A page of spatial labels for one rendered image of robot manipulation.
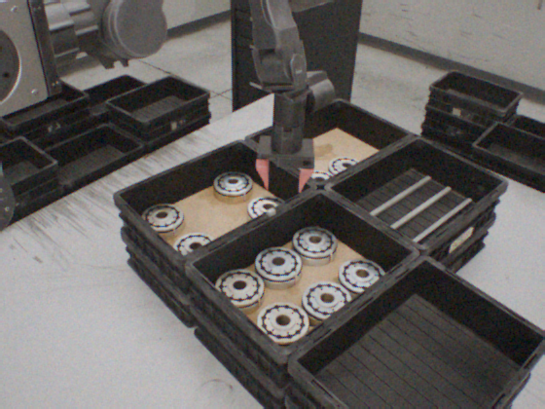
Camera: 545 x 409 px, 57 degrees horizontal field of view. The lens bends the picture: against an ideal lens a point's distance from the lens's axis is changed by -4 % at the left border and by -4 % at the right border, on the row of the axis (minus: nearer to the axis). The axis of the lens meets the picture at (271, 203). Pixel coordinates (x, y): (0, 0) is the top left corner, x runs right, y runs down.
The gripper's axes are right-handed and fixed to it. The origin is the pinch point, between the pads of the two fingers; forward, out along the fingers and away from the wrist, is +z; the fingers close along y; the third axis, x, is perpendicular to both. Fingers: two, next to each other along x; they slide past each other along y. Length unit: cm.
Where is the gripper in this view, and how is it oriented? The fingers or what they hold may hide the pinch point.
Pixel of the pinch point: (283, 186)
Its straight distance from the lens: 101.2
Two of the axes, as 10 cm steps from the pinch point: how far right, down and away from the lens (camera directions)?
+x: -0.6, 6.0, -8.0
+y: -10.0, -0.7, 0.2
